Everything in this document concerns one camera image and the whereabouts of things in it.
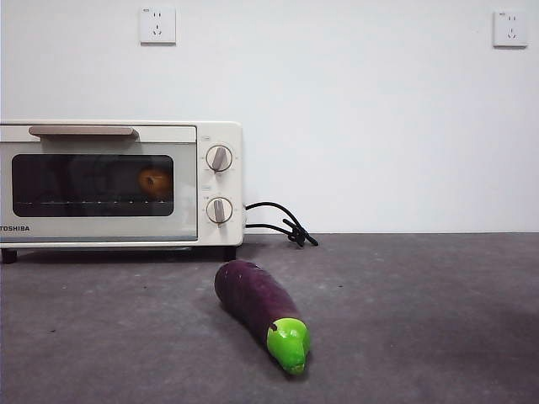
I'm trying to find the white glass oven door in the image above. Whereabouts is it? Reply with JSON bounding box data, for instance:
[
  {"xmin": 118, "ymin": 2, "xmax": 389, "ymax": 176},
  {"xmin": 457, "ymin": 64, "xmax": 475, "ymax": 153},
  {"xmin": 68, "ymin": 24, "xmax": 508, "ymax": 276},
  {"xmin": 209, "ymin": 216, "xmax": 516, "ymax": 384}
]
[{"xmin": 0, "ymin": 124, "xmax": 199, "ymax": 244}]

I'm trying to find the brown potato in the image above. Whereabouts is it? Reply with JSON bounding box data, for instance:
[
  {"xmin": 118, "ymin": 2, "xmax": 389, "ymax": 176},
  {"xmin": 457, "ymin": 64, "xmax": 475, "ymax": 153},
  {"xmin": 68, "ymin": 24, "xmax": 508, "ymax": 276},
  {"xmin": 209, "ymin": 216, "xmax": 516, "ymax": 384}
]
[{"xmin": 137, "ymin": 166, "xmax": 173, "ymax": 198}]

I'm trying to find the white oven knob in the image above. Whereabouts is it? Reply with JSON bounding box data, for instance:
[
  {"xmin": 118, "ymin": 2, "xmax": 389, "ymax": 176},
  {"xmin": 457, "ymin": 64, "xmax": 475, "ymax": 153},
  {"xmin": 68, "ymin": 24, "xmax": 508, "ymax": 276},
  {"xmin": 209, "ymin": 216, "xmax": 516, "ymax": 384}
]
[
  {"xmin": 205, "ymin": 145, "xmax": 235, "ymax": 173},
  {"xmin": 205, "ymin": 196, "xmax": 235, "ymax": 228}
]

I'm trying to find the white toaster oven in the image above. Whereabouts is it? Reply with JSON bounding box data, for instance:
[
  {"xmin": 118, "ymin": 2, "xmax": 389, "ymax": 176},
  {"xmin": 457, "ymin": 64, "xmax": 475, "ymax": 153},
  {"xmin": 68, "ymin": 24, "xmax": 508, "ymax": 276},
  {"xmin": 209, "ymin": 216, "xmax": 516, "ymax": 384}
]
[{"xmin": 0, "ymin": 120, "xmax": 244, "ymax": 264}]

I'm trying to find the purple eggplant green stem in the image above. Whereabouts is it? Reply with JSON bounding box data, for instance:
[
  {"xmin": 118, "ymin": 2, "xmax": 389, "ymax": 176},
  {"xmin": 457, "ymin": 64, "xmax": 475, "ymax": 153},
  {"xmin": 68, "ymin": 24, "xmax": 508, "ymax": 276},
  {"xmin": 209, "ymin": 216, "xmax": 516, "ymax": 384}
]
[{"xmin": 214, "ymin": 259, "xmax": 312, "ymax": 375}]

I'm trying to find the black power cable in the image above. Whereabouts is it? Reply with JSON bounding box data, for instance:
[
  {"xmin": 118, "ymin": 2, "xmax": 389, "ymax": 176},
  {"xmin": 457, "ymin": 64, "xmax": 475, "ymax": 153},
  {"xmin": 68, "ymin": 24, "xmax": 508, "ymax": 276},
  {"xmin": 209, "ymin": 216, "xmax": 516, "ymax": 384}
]
[{"xmin": 244, "ymin": 201, "xmax": 320, "ymax": 249}]

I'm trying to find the metal wire oven rack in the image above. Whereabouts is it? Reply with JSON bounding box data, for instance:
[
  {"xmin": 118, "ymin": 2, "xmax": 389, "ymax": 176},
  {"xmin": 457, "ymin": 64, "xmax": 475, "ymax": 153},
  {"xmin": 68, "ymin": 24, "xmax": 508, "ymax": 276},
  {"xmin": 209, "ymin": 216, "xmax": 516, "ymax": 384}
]
[{"xmin": 14, "ymin": 199, "xmax": 169, "ymax": 207}]

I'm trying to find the white wall socket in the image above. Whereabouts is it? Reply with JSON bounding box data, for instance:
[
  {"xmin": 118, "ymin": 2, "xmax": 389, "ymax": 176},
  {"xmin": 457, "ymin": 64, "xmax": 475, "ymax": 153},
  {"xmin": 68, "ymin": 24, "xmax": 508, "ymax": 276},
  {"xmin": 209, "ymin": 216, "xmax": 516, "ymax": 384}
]
[
  {"xmin": 493, "ymin": 11, "xmax": 529, "ymax": 50},
  {"xmin": 140, "ymin": 7, "xmax": 177, "ymax": 46}
]

